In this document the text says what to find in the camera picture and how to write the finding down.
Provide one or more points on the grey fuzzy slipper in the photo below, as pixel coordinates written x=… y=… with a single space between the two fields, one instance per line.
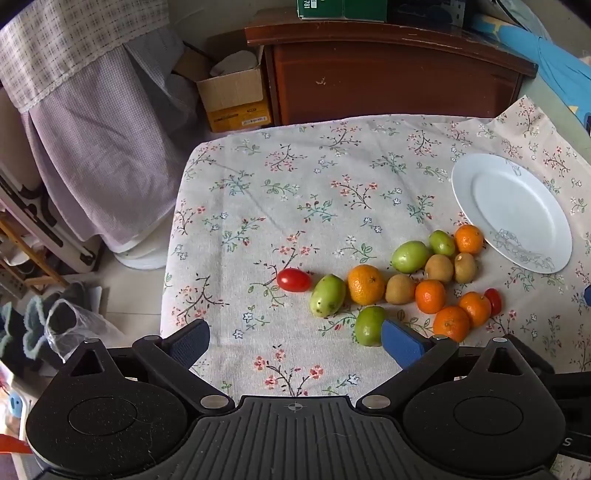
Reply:
x=34 y=323
x=9 y=334

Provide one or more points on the brown wooden cabinet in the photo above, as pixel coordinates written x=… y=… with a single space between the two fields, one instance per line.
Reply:
x=392 y=78

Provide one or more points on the brown kiwi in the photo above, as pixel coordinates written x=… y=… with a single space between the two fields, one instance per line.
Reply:
x=465 y=267
x=439 y=267
x=400 y=289

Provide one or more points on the open cardboard box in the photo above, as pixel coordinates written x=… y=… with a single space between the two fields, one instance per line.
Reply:
x=231 y=97

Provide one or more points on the checked cloth cover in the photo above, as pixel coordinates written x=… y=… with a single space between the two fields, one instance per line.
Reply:
x=69 y=46

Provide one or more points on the red cherry tomato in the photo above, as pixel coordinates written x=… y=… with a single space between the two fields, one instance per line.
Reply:
x=294 y=280
x=494 y=301

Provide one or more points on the white folded table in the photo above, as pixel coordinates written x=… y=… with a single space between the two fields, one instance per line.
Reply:
x=51 y=221

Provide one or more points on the orange mandarin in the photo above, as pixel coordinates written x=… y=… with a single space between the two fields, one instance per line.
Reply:
x=475 y=308
x=451 y=323
x=366 y=285
x=469 y=239
x=430 y=296

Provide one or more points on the green jujube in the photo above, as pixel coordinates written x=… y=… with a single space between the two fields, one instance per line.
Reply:
x=442 y=243
x=367 y=325
x=411 y=256
x=328 y=295

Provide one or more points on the lavender gingham cloth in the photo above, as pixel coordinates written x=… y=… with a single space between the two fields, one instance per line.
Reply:
x=106 y=152

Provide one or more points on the blue cloth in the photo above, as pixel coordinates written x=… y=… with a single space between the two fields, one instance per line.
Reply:
x=563 y=74

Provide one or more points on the clear plastic bag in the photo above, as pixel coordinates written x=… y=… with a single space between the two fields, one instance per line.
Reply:
x=78 y=323

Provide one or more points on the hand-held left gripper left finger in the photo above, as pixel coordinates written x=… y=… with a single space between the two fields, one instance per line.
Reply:
x=191 y=342

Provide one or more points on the wooden rack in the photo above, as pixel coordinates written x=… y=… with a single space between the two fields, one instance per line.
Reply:
x=27 y=258

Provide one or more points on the white plate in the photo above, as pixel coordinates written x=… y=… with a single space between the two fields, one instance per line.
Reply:
x=512 y=203

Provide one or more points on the floral tablecloth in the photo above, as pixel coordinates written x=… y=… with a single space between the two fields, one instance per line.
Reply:
x=300 y=194

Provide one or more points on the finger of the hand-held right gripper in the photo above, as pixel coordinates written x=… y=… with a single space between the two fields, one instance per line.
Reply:
x=588 y=295

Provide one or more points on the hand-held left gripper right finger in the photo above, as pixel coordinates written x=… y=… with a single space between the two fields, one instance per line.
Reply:
x=401 y=345

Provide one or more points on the white round base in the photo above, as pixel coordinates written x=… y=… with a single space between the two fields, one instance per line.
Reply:
x=141 y=258

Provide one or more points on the green carton box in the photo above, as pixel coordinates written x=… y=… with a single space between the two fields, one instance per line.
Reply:
x=341 y=9

